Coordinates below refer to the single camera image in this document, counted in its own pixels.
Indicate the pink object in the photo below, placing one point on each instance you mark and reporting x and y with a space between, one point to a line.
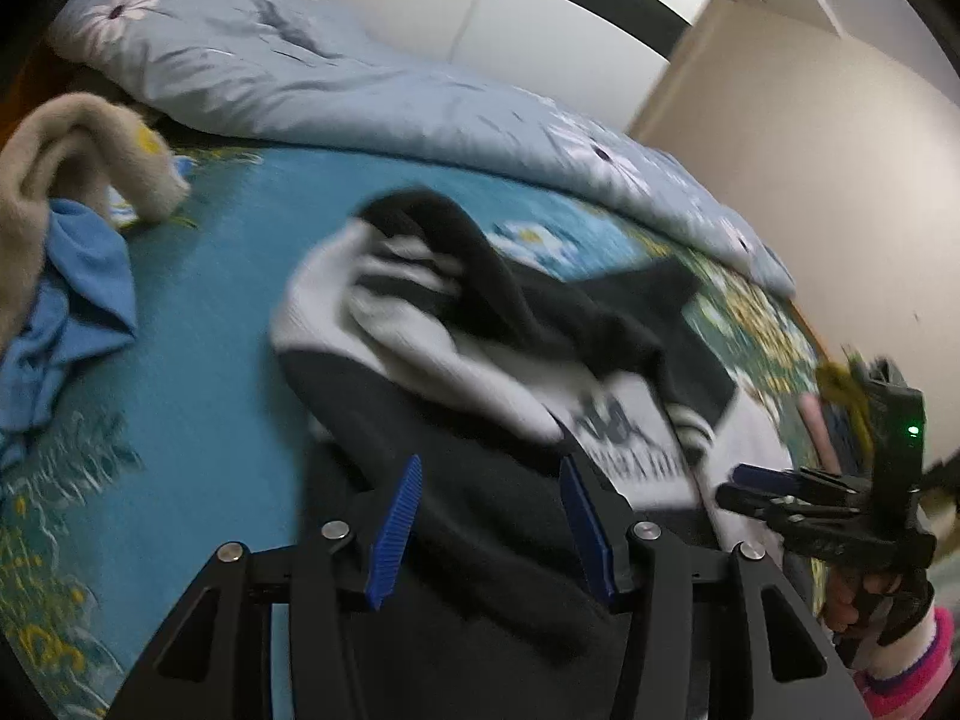
812 424

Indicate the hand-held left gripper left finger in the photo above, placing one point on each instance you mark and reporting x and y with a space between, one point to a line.
391 536

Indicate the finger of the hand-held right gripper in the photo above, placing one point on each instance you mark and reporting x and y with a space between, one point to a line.
780 478
765 510

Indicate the yellow green object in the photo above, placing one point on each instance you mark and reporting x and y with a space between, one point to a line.
844 390

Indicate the blue cloth garment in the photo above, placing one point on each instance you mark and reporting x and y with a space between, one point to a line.
75 292

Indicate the person's right forearm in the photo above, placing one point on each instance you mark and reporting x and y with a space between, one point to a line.
907 667

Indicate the teal floral bed sheet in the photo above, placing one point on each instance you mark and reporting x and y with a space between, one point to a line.
195 360

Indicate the light blue floral duvet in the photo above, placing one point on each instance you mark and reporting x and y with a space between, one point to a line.
315 67

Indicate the person's right hand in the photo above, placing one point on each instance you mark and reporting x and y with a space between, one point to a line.
844 600

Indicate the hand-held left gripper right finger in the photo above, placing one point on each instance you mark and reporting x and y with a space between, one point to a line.
591 540

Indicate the beige fleece garment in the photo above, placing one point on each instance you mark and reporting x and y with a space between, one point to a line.
64 142

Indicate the black and white sweatshirt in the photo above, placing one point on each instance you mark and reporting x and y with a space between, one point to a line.
465 360

